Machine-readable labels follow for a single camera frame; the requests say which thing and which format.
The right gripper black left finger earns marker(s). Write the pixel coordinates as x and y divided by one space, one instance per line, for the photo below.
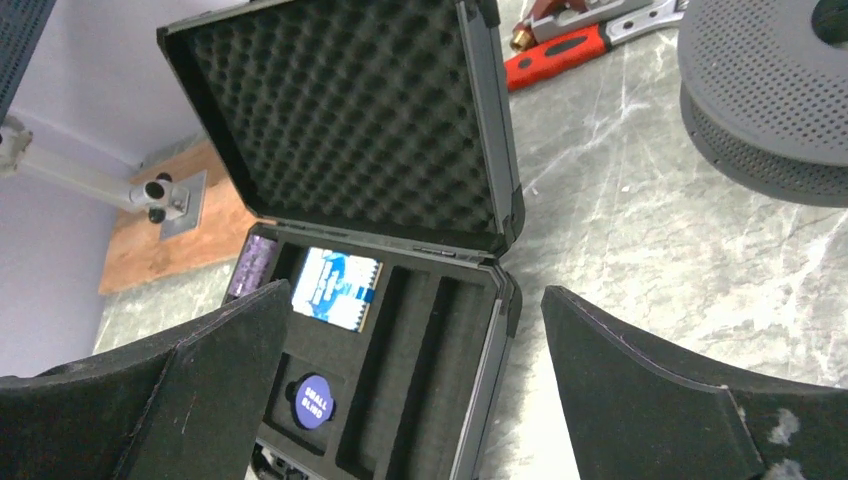
184 403

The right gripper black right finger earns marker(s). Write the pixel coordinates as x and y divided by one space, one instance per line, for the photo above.
640 407

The black poker set case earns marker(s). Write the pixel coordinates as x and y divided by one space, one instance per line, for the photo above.
380 129

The blue small blind button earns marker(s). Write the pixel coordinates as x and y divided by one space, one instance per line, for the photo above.
313 403

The purple chip stack in case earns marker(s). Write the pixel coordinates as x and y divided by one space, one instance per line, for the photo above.
251 266

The wooden board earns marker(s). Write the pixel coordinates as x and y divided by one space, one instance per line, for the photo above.
140 252

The blue card deck box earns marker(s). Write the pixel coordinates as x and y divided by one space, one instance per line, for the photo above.
336 288

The grey filament spool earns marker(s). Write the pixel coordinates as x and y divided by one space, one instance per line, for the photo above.
764 95

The grey metal stand bracket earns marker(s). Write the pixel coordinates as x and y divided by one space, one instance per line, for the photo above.
175 206

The red handled clamp tool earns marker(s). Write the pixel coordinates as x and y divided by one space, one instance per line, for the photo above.
556 36

